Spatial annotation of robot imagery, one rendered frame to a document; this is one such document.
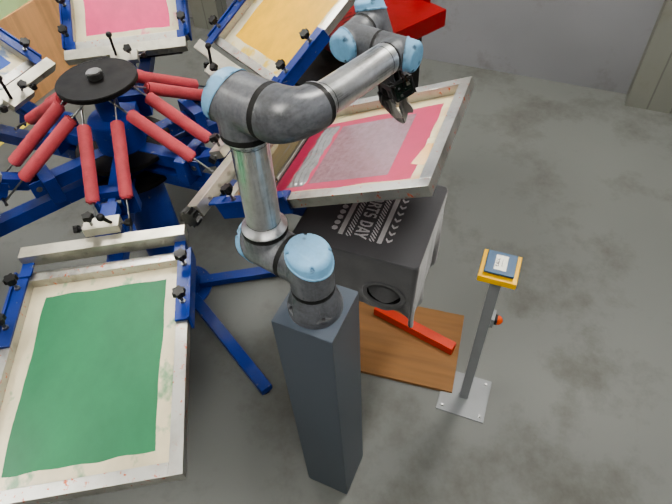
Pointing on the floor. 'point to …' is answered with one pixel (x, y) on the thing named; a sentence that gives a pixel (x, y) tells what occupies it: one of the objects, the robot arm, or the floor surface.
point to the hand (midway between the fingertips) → (401, 118)
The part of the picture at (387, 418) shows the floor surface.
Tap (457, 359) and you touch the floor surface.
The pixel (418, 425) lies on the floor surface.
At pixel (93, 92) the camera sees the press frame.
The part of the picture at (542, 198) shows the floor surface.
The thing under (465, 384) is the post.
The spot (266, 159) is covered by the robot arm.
